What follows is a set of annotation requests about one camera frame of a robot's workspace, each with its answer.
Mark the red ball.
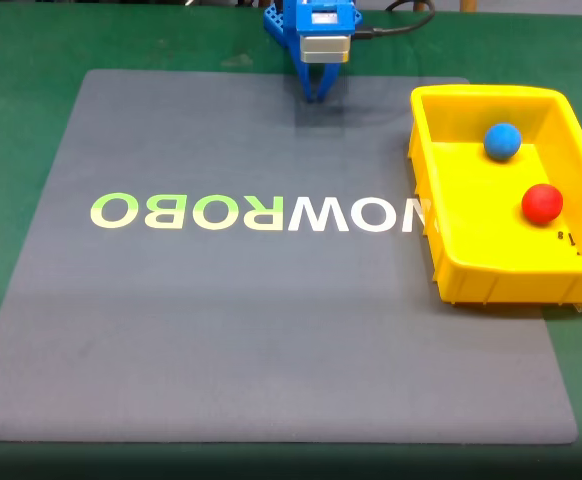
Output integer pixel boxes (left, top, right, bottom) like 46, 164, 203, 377
521, 183, 565, 226

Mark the blue ball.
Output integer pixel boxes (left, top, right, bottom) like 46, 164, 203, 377
483, 122, 523, 162

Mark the yellow plastic bin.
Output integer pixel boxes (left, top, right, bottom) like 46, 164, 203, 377
407, 84, 582, 306

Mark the grey mat with lettering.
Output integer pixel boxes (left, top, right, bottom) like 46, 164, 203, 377
0, 68, 580, 445

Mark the silver camera box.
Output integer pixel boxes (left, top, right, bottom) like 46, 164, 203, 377
298, 33, 353, 65

